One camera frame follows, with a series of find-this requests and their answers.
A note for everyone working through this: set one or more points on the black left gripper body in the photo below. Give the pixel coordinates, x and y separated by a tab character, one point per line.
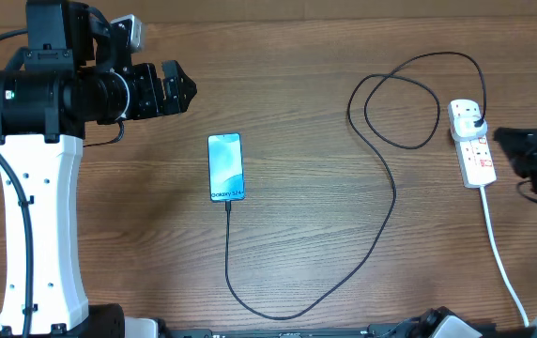
145	99

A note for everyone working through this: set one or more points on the Samsung Galaxy smartphone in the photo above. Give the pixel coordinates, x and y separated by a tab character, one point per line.
225	167

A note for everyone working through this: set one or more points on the white power strip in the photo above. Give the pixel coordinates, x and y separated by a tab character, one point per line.
474	156

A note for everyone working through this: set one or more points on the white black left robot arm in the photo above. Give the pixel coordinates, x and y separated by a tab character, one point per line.
76	68

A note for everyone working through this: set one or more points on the white charger plug adapter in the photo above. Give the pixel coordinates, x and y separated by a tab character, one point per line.
463	129

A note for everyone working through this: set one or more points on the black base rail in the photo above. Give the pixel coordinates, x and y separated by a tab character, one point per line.
402	329

